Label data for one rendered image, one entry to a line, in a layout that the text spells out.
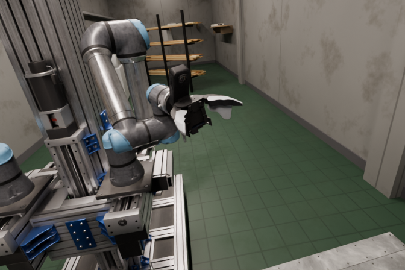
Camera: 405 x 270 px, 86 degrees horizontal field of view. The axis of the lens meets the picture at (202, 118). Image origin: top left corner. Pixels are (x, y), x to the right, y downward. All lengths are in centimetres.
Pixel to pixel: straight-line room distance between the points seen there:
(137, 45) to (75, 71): 33
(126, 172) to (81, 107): 37
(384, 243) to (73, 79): 142
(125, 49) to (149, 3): 1016
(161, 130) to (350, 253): 83
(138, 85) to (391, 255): 113
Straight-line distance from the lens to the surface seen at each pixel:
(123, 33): 87
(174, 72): 50
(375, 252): 113
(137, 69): 90
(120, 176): 100
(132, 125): 69
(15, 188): 123
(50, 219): 123
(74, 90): 111
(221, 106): 52
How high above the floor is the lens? 162
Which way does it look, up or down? 22 degrees down
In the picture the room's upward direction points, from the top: 6 degrees counter-clockwise
